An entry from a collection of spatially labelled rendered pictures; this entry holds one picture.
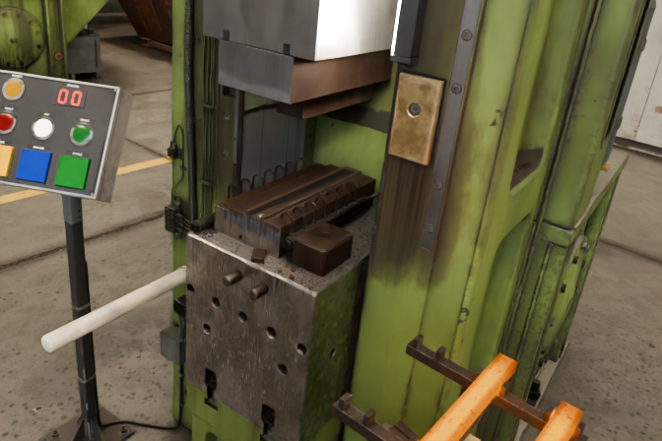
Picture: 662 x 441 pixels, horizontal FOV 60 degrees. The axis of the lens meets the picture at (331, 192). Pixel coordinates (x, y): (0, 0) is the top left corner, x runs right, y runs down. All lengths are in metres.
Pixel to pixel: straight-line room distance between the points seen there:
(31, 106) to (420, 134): 0.96
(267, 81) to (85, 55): 5.49
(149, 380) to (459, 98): 1.67
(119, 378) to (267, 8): 1.63
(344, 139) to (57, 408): 1.38
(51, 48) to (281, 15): 5.03
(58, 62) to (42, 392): 4.24
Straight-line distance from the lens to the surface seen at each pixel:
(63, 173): 1.53
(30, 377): 2.50
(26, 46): 6.03
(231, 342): 1.45
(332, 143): 1.73
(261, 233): 1.32
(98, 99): 1.54
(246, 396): 1.51
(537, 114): 1.50
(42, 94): 1.61
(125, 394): 2.35
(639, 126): 6.40
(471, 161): 1.17
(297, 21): 1.14
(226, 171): 1.56
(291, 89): 1.17
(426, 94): 1.15
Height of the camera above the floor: 1.58
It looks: 23 degrees down
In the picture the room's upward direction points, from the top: 6 degrees clockwise
